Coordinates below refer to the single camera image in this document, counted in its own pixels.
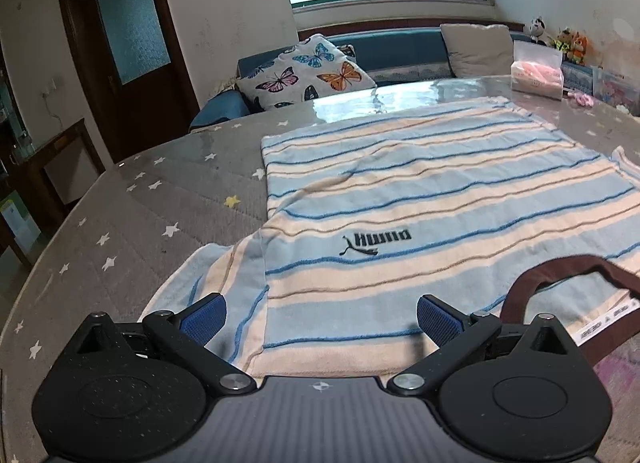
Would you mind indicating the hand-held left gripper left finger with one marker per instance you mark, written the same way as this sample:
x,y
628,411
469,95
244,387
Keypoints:
x,y
205,319

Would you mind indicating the grey star-print tablecloth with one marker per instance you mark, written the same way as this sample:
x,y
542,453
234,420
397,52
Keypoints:
x,y
150,193

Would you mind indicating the blue cream striped shirt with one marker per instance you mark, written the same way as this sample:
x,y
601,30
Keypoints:
x,y
400,193

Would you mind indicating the dark wooden door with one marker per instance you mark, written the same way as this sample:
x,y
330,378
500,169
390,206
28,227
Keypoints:
x,y
130,18

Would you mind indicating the pink tissue pack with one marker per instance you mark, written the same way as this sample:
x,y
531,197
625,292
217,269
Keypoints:
x,y
535,75

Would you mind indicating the white wall socket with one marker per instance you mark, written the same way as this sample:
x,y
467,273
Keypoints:
x,y
50,88

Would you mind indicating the orange plush toy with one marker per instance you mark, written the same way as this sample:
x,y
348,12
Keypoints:
x,y
580,48

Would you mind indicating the pink hair scrunchie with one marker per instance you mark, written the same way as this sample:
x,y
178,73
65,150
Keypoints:
x,y
581,99

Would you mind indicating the blue sofa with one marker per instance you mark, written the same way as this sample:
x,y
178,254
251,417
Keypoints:
x,y
400,45

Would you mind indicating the brown plush toy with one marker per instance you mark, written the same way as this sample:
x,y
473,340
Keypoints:
x,y
565,39

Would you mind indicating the wooden side desk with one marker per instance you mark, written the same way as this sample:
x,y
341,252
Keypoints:
x,y
65,143

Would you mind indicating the panda plush toy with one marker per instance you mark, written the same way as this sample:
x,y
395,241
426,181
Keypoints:
x,y
537,29

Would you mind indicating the butterfly print pillow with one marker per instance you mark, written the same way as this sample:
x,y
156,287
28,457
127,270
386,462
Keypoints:
x,y
310,73

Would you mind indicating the dark display cabinet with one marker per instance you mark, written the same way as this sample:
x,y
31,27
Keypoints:
x,y
10,118

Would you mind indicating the white box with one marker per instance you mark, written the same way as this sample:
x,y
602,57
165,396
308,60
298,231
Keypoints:
x,y
15,223

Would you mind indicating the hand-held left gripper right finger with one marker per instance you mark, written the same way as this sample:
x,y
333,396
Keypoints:
x,y
435,318

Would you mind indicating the beige pillow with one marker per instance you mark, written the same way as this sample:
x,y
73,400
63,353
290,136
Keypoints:
x,y
475,48

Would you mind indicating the cartoon print storage box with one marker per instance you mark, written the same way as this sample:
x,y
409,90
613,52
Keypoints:
x,y
617,90

